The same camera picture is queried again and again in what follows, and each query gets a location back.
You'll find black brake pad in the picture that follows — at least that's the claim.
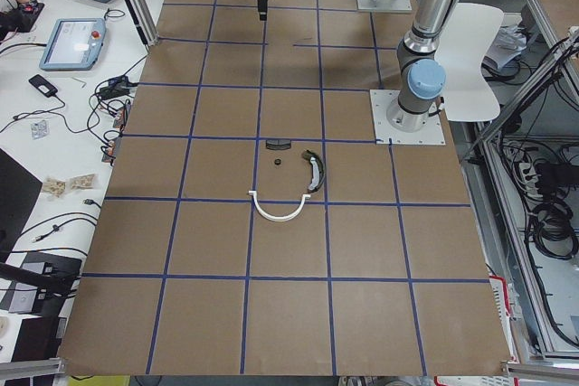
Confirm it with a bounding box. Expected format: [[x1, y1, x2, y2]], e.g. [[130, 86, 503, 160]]
[[265, 138, 292, 151]]

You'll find olive brake shoe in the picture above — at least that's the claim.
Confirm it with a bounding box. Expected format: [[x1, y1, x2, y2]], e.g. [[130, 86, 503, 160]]
[[301, 150, 326, 193]]

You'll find near teach pendant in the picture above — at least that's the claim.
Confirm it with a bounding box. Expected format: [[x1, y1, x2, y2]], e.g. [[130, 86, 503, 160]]
[[39, 18, 107, 71]]

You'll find white chair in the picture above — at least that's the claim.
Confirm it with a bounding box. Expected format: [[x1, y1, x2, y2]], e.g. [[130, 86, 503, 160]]
[[435, 3, 504, 122]]

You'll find white curved plastic bracket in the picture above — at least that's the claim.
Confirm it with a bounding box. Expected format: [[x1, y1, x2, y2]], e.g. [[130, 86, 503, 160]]
[[247, 190, 311, 223]]

